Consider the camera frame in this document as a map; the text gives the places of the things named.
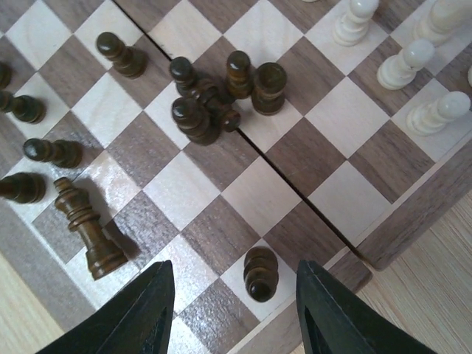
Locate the light wooden pawn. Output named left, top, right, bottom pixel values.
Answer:
left=406, top=91, right=471, bottom=136
left=377, top=38, right=435, bottom=90
left=333, top=0, right=379, bottom=46

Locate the dark pawn near edge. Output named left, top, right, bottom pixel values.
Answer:
left=243, top=246, right=279, bottom=302

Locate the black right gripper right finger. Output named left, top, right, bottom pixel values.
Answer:
left=296, top=260, right=434, bottom=354

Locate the dark wooden pawn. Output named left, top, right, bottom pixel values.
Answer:
left=169, top=56, right=199, bottom=97
left=226, top=50, right=254, bottom=99
left=96, top=32, right=148, bottom=79
left=171, top=97, right=220, bottom=146

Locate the dark pawn lying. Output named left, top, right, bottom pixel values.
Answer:
left=192, top=77, right=241, bottom=132

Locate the dark pawn near left corner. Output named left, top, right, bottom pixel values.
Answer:
left=0, top=62, right=12, bottom=90

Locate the wooden chess board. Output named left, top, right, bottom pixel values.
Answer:
left=1, top=1, right=471, bottom=353

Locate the light wooden rook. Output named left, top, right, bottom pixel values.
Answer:
left=413, top=0, right=471, bottom=47

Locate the dark piece back row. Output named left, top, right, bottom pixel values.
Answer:
left=1, top=172, right=46, bottom=204

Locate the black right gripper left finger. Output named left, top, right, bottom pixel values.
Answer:
left=40, top=260, right=173, bottom=353

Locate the dark pawn second row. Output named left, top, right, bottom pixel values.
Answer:
left=23, top=138, right=82, bottom=168
left=1, top=91, right=46, bottom=124

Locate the dark wooden king lying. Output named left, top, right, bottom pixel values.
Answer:
left=54, top=177, right=128, bottom=280

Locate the dark wooden rook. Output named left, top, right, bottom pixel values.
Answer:
left=251, top=62, right=288, bottom=116

